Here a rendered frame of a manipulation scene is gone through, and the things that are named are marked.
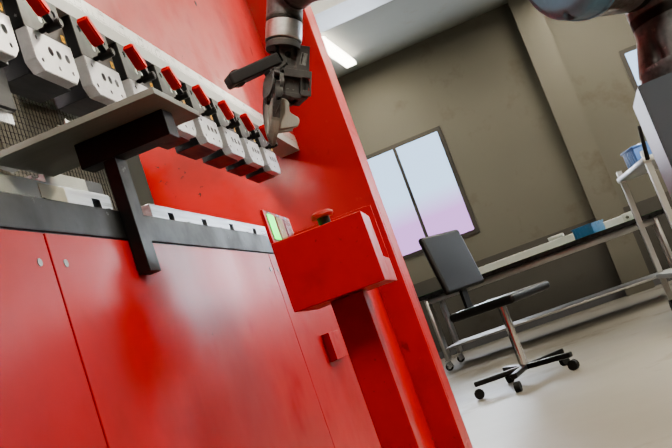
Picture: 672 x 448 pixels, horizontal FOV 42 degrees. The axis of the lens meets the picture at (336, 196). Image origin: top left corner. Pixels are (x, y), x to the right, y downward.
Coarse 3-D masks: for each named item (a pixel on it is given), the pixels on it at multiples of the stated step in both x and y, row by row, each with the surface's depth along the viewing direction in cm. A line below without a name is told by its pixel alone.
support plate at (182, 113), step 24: (144, 96) 120; (168, 96) 125; (72, 120) 122; (96, 120) 122; (120, 120) 126; (24, 144) 123; (48, 144) 125; (72, 144) 129; (24, 168) 132; (48, 168) 136; (72, 168) 140
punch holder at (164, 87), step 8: (152, 64) 206; (160, 72) 209; (152, 80) 206; (160, 80) 206; (160, 88) 205; (168, 88) 210; (192, 120) 218; (184, 128) 209; (192, 128) 217; (184, 136) 213; (192, 136) 215; (168, 144) 214; (176, 144) 217
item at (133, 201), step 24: (144, 120) 127; (168, 120) 128; (96, 144) 129; (120, 144) 128; (144, 144) 127; (96, 168) 130; (120, 168) 128; (120, 192) 127; (120, 216) 127; (144, 240) 127; (144, 264) 125
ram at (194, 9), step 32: (64, 0) 168; (96, 0) 185; (128, 0) 206; (160, 0) 233; (192, 0) 268; (224, 0) 314; (160, 32) 222; (192, 32) 253; (224, 32) 294; (256, 32) 352; (160, 64) 212; (192, 64) 240; (224, 64) 277; (256, 96) 306
